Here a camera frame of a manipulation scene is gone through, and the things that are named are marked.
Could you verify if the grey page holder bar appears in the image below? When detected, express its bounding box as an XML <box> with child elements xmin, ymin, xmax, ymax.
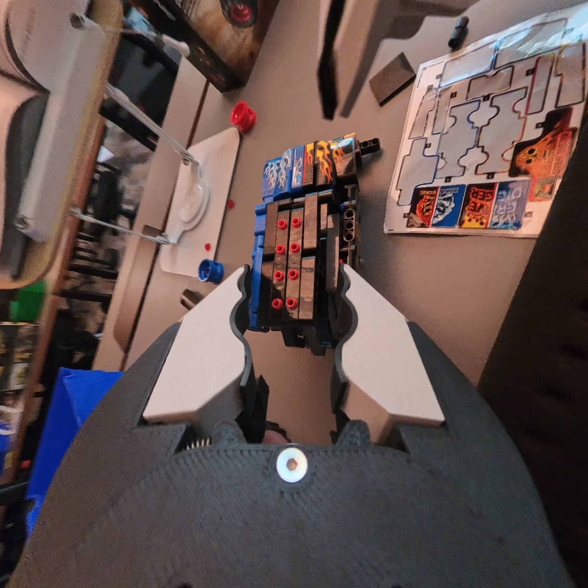
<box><xmin>13</xmin><ymin>13</ymin><xmax>111</xmax><ymax>243</ymax></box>

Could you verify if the blue wheel hub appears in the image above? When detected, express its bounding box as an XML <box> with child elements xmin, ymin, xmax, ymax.
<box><xmin>198</xmin><ymin>258</ymin><xmax>225</xmax><ymax>284</ymax></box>

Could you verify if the black blue brick truck model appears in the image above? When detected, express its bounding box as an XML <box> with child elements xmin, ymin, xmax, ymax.
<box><xmin>250</xmin><ymin>133</ymin><xmax>381</xmax><ymax>358</ymax></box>

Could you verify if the yellow truck set box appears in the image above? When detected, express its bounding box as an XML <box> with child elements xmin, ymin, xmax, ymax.
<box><xmin>0</xmin><ymin>322</ymin><xmax>40</xmax><ymax>391</ymax></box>

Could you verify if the green box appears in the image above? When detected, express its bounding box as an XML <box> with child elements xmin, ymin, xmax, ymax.
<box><xmin>9</xmin><ymin>280</ymin><xmax>47</xmax><ymax>322</ymax></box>

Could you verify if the white book stand base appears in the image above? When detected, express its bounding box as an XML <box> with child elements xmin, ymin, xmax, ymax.
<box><xmin>159</xmin><ymin>126</ymin><xmax>241</xmax><ymax>279</ymax></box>

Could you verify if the wooden book stand tray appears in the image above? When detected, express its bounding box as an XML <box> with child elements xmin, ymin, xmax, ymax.
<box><xmin>0</xmin><ymin>0</ymin><xmax>126</xmax><ymax>291</ymax></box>

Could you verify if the black tube connector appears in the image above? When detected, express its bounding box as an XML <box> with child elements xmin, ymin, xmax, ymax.
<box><xmin>448</xmin><ymin>17</ymin><xmax>469</xmax><ymax>50</ymax></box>

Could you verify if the red wheel hub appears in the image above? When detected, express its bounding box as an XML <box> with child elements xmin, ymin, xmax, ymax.
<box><xmin>230</xmin><ymin>101</ymin><xmax>257</xmax><ymax>132</ymax></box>

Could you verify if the black dotted mat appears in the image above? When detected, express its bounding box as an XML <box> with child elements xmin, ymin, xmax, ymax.
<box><xmin>478</xmin><ymin>133</ymin><xmax>588</xmax><ymax>588</ymax></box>

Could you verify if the black square plate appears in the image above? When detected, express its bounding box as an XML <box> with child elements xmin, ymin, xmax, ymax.
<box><xmin>369</xmin><ymin>52</ymin><xmax>417</xmax><ymax>107</ymax></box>

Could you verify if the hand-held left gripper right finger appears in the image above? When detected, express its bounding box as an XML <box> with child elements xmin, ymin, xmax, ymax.
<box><xmin>330</xmin><ymin>263</ymin><xmax>446</xmax><ymax>444</ymax></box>

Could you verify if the wire page holder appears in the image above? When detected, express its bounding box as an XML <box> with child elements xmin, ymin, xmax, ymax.
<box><xmin>156</xmin><ymin>34</ymin><xmax>192</xmax><ymax>57</ymax></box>

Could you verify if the monster truck set box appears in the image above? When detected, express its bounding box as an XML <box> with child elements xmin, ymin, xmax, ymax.
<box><xmin>133</xmin><ymin>0</ymin><xmax>281</xmax><ymax>92</ymax></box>

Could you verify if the sticker sheet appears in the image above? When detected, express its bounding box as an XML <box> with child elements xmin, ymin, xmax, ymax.
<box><xmin>384</xmin><ymin>5</ymin><xmax>588</xmax><ymax>238</ymax></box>

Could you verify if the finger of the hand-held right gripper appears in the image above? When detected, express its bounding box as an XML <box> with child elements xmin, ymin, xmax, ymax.
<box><xmin>316</xmin><ymin>0</ymin><xmax>481</xmax><ymax>121</ymax></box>

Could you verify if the blue bin with tag label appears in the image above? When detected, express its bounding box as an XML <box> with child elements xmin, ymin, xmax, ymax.
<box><xmin>25</xmin><ymin>367</ymin><xmax>126</xmax><ymax>547</ymax></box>

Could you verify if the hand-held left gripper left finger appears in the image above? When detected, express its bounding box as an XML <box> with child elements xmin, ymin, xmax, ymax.
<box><xmin>142</xmin><ymin>266</ymin><xmax>270</xmax><ymax>444</ymax></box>

